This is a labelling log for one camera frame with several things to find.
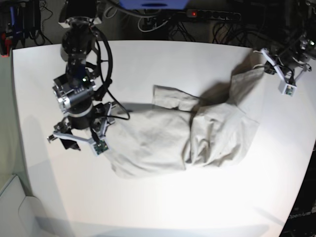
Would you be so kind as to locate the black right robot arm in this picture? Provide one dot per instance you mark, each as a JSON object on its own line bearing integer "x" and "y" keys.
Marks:
{"x": 89, "y": 65}

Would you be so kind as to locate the blue box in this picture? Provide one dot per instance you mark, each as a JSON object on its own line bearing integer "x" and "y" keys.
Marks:
{"x": 153, "y": 4}

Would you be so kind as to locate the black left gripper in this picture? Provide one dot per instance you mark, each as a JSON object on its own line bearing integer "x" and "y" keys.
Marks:
{"x": 298, "y": 51}

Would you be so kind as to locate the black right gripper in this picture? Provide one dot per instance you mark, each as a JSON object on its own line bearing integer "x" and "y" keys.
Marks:
{"x": 76, "y": 105}

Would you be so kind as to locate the red black tool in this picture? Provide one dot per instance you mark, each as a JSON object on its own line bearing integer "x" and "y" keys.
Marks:
{"x": 5, "y": 45}

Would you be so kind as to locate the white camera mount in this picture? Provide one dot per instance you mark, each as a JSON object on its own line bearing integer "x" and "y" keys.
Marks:
{"x": 288, "y": 78}

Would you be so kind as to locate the black power strip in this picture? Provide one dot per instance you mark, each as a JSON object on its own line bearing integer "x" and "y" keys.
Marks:
{"x": 210, "y": 15}

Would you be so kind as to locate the beige t-shirt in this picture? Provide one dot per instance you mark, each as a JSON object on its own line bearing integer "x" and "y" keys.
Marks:
{"x": 177, "y": 131}

